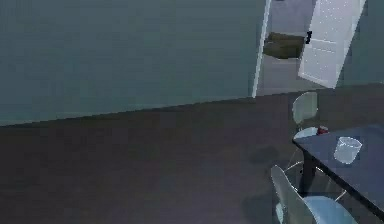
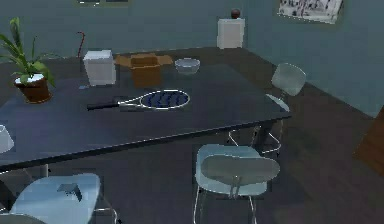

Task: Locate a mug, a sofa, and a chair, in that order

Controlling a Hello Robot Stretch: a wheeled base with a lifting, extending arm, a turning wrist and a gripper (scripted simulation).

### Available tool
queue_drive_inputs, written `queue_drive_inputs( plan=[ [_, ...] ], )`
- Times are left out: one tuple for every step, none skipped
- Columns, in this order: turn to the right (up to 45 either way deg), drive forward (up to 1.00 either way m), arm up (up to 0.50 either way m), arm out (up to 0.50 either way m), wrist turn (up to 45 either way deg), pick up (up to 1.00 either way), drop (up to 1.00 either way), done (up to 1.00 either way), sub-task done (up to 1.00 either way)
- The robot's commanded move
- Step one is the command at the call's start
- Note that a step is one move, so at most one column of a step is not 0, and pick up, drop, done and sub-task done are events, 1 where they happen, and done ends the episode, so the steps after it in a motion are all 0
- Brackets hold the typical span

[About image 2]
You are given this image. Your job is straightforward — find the pale blue chair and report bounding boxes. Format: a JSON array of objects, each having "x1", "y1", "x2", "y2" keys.
[
  {"x1": 192, "y1": 143, "x2": 281, "y2": 224},
  {"x1": 0, "y1": 172, "x2": 119, "y2": 224},
  {"x1": 228, "y1": 62, "x2": 307, "y2": 156}
]

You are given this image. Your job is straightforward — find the dark blue dining table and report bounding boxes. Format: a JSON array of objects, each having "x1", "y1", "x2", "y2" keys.
[{"x1": 0, "y1": 62, "x2": 293, "y2": 174}]

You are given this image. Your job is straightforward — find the white blue tennis racket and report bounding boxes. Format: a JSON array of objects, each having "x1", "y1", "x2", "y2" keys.
[{"x1": 86, "y1": 88, "x2": 191, "y2": 112}]

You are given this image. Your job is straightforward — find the grey glass bowl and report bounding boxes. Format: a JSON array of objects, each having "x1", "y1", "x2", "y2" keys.
[{"x1": 174, "y1": 57, "x2": 201, "y2": 75}]

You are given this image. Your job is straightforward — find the open brown cardboard box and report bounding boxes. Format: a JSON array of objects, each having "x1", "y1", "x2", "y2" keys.
[{"x1": 114, "y1": 53, "x2": 174, "y2": 89}]

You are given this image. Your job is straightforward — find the white cabinet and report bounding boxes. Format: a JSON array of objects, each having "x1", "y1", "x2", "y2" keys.
[{"x1": 216, "y1": 17, "x2": 246, "y2": 50}]

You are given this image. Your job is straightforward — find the white box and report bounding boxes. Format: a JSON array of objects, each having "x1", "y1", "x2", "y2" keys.
[{"x1": 82, "y1": 49, "x2": 117, "y2": 87}]

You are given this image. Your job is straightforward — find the dark red curved rod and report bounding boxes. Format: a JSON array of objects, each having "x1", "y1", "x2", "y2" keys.
[{"x1": 77, "y1": 31, "x2": 86, "y2": 60}]

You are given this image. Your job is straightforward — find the green house plant brown pot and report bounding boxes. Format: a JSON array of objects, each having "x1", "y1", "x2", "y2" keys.
[{"x1": 0, "y1": 17, "x2": 57, "y2": 104}]

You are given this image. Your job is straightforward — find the brown wooden furniture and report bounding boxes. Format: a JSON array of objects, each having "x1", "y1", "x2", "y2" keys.
[{"x1": 353, "y1": 105, "x2": 384, "y2": 177}]

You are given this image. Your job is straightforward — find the white lamp shade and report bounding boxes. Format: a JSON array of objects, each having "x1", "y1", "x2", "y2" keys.
[{"x1": 0, "y1": 124, "x2": 15, "y2": 154}]

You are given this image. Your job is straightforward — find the dark framed wall picture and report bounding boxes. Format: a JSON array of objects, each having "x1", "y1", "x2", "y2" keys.
[{"x1": 75, "y1": 0, "x2": 130, "y2": 7}]

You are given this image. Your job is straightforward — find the white framed wall picture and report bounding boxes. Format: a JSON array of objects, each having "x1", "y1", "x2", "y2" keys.
[{"x1": 277, "y1": 0, "x2": 344, "y2": 25}]

